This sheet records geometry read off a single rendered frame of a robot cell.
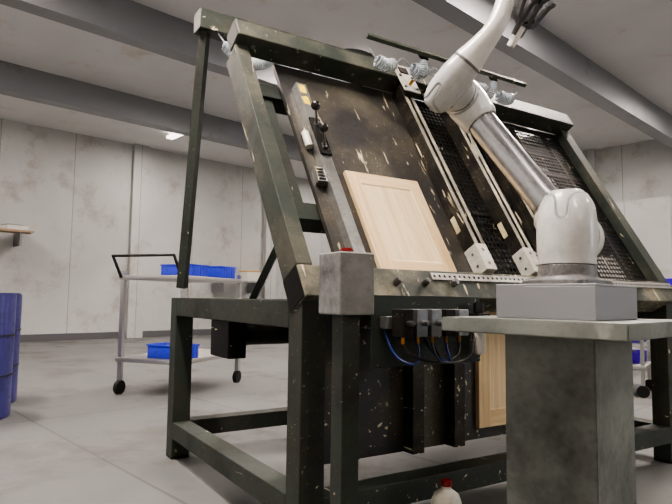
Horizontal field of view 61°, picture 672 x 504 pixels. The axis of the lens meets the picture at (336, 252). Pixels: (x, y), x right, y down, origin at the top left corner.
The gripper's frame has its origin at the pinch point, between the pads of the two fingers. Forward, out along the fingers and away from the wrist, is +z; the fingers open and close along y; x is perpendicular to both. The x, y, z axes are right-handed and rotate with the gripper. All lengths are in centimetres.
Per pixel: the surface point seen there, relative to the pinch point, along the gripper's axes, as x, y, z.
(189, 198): -87, 66, 133
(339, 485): 82, 24, 122
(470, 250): -4, -34, 77
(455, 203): -23, -29, 67
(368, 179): -26, 11, 71
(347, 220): 2, 24, 79
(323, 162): -23, 33, 70
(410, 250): 4, -5, 82
